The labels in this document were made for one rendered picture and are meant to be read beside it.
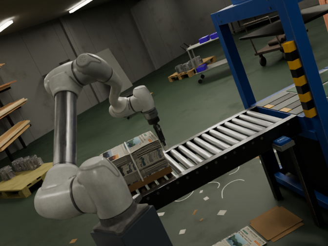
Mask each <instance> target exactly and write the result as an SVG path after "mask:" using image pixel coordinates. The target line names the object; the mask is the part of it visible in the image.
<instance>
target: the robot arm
mask: <svg viewBox="0 0 328 246"><path fill-rule="evenodd" d="M94 82H100V83H104V84H107V85H110V86H111V89H110V95H109V102H110V104H111V106H110V108H109V113H110V115H111V116H112V117H114V118H122V117H126V116H129V115H131V114H133V113H135V112H138V111H142V113H143V115H144V117H145V119H146V120H147V121H148V124H149V125H153V128H154V130H155V132H156V134H157V136H158V138H159V140H160V142H161V144H162V146H163V148H164V151H167V150H169V148H168V146H167V143H166V141H165V138H164V135H163V133H162V130H161V128H160V125H159V124H158V122H159V121H160V119H159V117H158V112H157V109H156V107H155V104H154V100H153V98H152V95H151V93H150V92H149V90H148V89H147V87H146V86H144V85H140V86H138V87H135V88H134V89H133V96H132V97H129V98H127V97H119V96H120V93H121V90H122V85H123V84H122V80H121V78H120V77H119V76H118V75H117V73H116V72H115V71H114V70H113V68H112V67H111V66H110V65H109V64H108V63H107V62H106V61H104V60H103V59H102V58H100V57H98V56H96V55H94V54H90V53H82V54H80V55H79V56H78V57H77V58H76V60H74V61H70V62H67V63H65V64H62V65H60V66H58V67H56V68H55V69H53V70H52V71H50V72H49V73H48V74H47V76H46V77H45V79H44V87H45V89H46V91H47V92H48V93H49V94H50V95H51V96H53V97H54V99H55V121H54V149H53V167H51V168H50V169H49V170H48V171H47V173H46V176H45V179H44V181H43V183H42V186H41V187H40V188H39V189H38V191H37V193H36V195H35V198H34V206H35V210H36V211H37V213H38V214H39V215H41V216H42V217H45V218H48V219H52V220H65V219H70V218H74V217H77V216H80V215H83V214H85V213H92V214H97V216H98V218H99V220H100V222H99V223H97V224H96V225H95V226H94V227H93V231H94V232H105V233H112V234H116V235H117V236H121V235H123V234H124V233H125V231H126V230H127V229H128V228H129V227H130V226H131V225H132V224H133V223H134V222H135V221H136V220H137V219H138V218H139V217H140V216H141V215H142V214H143V213H144V212H145V211H146V210H148V209H149V205H148V204H139V202H140V201H141V199H142V196H141V195H140V194H136V195H135V196H133V197H132V196H131V193H130V190H129V188H128V186H127V184H126V181H125V180H124V178H123V176H122V174H121V173H120V171H119V170H118V169H117V167H116V166H115V165H114V164H113V163H112V162H111V161H110V160H109V159H107V158H105V157H102V156H97V157H93V158H90V159H88V160H86V161H85V162H83V163H82V165H81V166H80V167H77V99H78V98H79V96H80V93H81V91H82V88H83V86H85V85H88V84H90V83H94Z"/></svg>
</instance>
